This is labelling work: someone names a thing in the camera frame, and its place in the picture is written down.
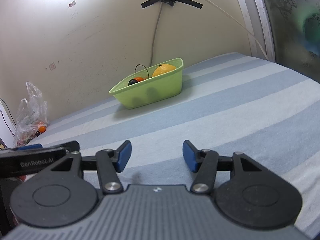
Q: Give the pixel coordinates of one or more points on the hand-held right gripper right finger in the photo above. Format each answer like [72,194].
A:
[190,156]

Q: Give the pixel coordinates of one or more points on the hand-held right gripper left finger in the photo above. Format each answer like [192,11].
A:
[123,156]

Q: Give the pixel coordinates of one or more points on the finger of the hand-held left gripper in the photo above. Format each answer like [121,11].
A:
[30,147]
[67,146]

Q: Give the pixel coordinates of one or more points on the light green plastic basket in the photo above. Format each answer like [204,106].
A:
[150,92]

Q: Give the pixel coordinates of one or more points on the orange mandarin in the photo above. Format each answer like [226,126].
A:
[139,79]

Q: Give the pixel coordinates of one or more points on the yellow pear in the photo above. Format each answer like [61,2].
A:
[163,70]

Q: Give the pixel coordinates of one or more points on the orange cherry tomato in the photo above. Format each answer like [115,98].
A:
[42,129]

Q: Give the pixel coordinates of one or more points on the clear plastic bag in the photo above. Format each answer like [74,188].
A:
[30,110]

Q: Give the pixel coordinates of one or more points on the frosted window glass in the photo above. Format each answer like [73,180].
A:
[287,30]

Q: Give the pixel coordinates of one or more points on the small wall sticker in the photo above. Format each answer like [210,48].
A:
[72,3]
[52,66]

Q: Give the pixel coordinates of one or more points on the white window frame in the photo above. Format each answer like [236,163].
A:
[262,25]

